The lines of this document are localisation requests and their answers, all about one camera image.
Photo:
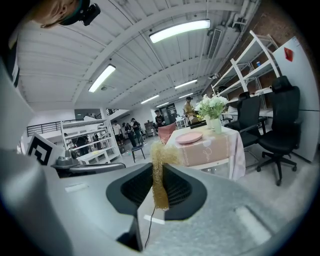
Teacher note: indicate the black mesh office chair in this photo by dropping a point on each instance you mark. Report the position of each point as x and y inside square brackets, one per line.
[282, 120]
[250, 112]

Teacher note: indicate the yellow sponge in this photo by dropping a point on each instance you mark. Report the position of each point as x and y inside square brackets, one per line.
[160, 155]

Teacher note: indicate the black head-mounted camera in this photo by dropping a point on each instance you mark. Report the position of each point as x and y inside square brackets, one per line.
[91, 13]

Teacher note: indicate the pink cloth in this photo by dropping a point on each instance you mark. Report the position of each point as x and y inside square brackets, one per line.
[166, 132]

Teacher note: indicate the ceiling tube light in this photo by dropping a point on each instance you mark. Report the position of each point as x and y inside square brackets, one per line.
[102, 78]
[186, 95]
[162, 104]
[180, 30]
[186, 84]
[150, 99]

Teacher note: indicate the black tray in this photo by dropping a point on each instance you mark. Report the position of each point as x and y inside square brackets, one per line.
[198, 124]

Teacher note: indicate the white shelf unit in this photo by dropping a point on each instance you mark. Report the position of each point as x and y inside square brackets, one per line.
[105, 150]

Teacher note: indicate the beige patterned tablecloth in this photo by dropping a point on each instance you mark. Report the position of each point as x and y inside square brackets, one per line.
[212, 150]

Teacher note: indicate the black railing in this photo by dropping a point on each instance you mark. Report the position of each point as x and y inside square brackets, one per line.
[50, 126]

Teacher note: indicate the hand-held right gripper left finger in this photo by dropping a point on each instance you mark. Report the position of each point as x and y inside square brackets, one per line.
[130, 190]

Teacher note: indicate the big pink plate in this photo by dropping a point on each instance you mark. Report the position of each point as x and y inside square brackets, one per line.
[188, 138]

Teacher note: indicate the white shelving rack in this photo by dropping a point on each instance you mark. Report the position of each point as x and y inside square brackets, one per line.
[252, 72]

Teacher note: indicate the red paper sticker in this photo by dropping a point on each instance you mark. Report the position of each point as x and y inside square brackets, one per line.
[289, 53]

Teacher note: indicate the pale glass vase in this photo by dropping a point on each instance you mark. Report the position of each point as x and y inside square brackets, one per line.
[217, 126]

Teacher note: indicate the blue cup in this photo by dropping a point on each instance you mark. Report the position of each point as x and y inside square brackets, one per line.
[258, 64]

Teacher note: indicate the white cabinet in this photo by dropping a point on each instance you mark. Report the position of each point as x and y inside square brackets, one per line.
[300, 95]

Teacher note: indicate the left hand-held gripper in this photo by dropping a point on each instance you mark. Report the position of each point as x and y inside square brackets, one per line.
[41, 150]

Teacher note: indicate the white desk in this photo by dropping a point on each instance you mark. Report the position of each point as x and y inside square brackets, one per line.
[180, 121]

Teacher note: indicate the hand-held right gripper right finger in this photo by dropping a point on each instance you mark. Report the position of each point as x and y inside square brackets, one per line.
[185, 195]

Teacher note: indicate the ceiling air conditioner unit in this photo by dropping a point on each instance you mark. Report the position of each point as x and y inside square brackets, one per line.
[215, 43]

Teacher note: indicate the blue chair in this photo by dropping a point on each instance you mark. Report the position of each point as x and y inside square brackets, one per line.
[138, 148]

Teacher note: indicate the white flower bouquet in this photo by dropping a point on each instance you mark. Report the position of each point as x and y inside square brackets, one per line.
[212, 105]

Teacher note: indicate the dark double door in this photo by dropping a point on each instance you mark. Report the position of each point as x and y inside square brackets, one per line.
[168, 113]

